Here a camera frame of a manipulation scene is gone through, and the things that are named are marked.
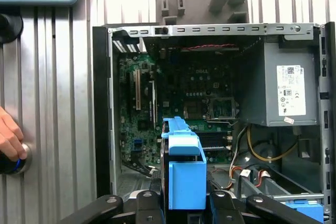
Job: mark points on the white expansion slot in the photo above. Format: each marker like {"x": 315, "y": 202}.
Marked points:
{"x": 137, "y": 90}

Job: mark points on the person's hand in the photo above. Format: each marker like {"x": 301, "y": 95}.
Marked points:
{"x": 9, "y": 134}

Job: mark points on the hard disk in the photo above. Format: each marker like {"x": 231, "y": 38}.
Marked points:
{"x": 187, "y": 182}

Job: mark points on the metal socket cover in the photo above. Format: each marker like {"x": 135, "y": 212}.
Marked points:
{"x": 221, "y": 99}

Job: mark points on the grey drive cage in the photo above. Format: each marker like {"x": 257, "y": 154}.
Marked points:
{"x": 298, "y": 197}

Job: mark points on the black PC case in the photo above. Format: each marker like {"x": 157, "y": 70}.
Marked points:
{"x": 101, "y": 103}

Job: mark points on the blue drive carrier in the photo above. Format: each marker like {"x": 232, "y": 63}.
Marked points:
{"x": 302, "y": 212}

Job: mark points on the black RAM slot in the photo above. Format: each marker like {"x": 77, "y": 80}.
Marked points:
{"x": 214, "y": 137}

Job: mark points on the black round holder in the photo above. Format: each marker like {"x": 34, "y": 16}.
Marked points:
{"x": 10, "y": 28}

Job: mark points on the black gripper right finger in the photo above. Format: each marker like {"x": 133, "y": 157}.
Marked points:
{"x": 225, "y": 208}

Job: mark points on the green motherboard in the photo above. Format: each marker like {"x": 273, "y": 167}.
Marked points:
{"x": 131, "y": 129}

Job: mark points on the grey power supply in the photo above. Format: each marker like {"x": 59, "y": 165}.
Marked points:
{"x": 262, "y": 90}

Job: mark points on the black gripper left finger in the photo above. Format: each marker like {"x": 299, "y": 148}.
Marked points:
{"x": 147, "y": 208}

